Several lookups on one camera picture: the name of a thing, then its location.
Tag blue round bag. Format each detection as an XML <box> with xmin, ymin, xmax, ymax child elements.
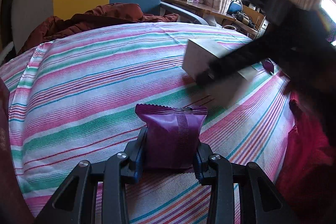
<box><xmin>226</xmin><ymin>0</ymin><xmax>243</xmax><ymax>16</ymax></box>

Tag dark red jacket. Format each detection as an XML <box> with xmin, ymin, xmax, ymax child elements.
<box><xmin>17</xmin><ymin>3</ymin><xmax>179</xmax><ymax>56</ymax></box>

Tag purple snack packet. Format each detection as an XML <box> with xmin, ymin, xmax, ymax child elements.
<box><xmin>262</xmin><ymin>59</ymin><xmax>276</xmax><ymax>75</ymax></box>
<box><xmin>135</xmin><ymin>104</ymin><xmax>208</xmax><ymax>170</ymax></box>

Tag wooden side desk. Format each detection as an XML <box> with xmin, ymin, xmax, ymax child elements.
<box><xmin>163</xmin><ymin>0</ymin><xmax>265</xmax><ymax>38</ymax></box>

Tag red garment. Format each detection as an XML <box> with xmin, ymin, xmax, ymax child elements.
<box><xmin>276</xmin><ymin>91</ymin><xmax>336</xmax><ymax>214</ymax></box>

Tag striped tablecloth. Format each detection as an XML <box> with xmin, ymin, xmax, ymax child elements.
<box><xmin>0</xmin><ymin>22</ymin><xmax>297</xmax><ymax>224</ymax></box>

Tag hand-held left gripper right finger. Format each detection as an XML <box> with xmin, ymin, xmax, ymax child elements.
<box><xmin>192</xmin><ymin>144</ymin><xmax>297</xmax><ymax>224</ymax></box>

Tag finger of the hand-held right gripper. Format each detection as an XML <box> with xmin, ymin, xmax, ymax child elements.
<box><xmin>196</xmin><ymin>37</ymin><xmax>279</xmax><ymax>86</ymax></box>

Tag beige cardboard box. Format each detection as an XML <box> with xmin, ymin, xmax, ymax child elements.
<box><xmin>182</xmin><ymin>39</ymin><xmax>253</xmax><ymax>109</ymax></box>

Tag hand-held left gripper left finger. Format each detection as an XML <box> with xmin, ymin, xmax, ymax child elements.
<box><xmin>34</xmin><ymin>132</ymin><xmax>148</xmax><ymax>224</ymax></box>

